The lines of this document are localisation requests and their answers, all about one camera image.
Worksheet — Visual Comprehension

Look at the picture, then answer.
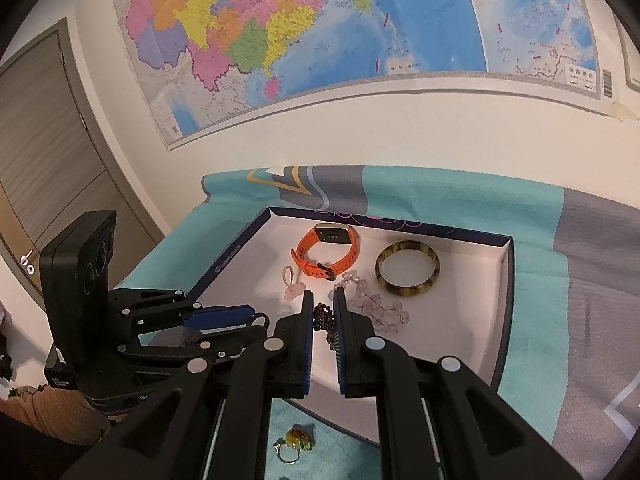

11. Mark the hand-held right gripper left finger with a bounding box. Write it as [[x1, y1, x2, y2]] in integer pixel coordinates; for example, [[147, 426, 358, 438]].
[[60, 290, 316, 480]]

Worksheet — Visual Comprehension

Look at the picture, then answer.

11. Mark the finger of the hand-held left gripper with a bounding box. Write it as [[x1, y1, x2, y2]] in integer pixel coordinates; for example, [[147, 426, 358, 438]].
[[117, 312, 271, 376], [111, 287, 253, 333]]

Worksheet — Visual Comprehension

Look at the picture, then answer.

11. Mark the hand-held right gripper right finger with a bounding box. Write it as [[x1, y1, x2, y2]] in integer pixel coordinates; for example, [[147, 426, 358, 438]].
[[332, 287, 586, 480]]

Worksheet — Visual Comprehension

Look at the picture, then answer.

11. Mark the purple bead bracelet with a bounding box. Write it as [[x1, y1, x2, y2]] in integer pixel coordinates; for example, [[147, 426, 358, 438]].
[[312, 301, 337, 352]]

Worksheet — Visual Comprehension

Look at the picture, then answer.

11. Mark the clear crystal bead bracelet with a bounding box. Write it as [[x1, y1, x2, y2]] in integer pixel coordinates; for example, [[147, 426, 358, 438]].
[[327, 270, 411, 336]]

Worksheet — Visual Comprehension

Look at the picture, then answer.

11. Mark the pink charm loop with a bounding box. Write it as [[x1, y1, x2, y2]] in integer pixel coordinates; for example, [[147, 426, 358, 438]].
[[281, 265, 308, 302]]

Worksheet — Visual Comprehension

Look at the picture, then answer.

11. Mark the tortoiseshell bangle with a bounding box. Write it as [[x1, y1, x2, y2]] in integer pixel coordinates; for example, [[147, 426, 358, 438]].
[[375, 241, 441, 298]]

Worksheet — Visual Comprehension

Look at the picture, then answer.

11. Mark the green stone silver ring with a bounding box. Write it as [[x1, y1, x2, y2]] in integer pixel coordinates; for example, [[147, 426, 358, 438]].
[[272, 424, 316, 465]]

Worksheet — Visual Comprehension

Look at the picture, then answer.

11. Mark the orange smartwatch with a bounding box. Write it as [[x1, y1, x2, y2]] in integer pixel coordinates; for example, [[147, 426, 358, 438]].
[[291, 223, 361, 281]]

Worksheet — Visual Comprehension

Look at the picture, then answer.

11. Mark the dark blue shallow box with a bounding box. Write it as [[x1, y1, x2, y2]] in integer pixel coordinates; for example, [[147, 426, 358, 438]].
[[185, 206, 516, 448]]

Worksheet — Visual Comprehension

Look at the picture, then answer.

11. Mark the grey wooden door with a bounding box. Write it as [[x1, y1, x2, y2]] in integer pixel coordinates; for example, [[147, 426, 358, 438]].
[[0, 17, 166, 306]]

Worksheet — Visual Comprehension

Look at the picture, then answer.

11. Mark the teal grey printed blanket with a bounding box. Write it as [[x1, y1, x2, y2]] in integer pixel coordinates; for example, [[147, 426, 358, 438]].
[[125, 165, 640, 480]]

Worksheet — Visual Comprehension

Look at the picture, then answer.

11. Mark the colourful wall map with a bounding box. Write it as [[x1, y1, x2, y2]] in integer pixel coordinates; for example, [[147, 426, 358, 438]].
[[114, 0, 613, 151]]

